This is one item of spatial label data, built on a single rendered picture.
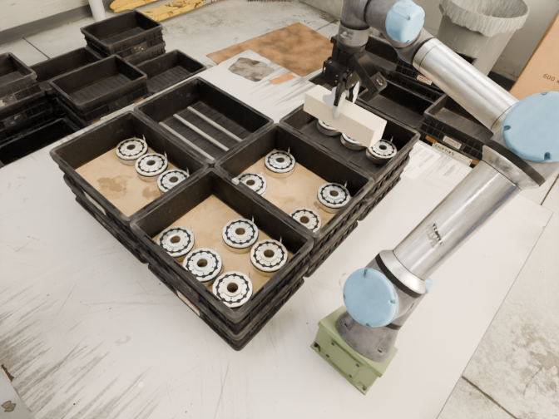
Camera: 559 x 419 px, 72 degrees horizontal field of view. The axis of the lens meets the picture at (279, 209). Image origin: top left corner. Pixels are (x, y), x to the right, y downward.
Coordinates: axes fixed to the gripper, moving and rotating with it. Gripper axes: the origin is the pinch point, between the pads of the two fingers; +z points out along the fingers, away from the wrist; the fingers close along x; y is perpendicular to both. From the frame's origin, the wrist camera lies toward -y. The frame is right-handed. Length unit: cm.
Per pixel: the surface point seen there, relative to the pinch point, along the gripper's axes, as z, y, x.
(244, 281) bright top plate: 23, -9, 49
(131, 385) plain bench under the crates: 39, -3, 84
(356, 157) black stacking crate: 26.2, -1.1, -14.2
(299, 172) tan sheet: 26.0, 8.2, 6.1
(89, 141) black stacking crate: 19, 61, 50
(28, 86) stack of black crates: 55, 167, 35
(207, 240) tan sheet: 26, 9, 46
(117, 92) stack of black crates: 51, 126, 8
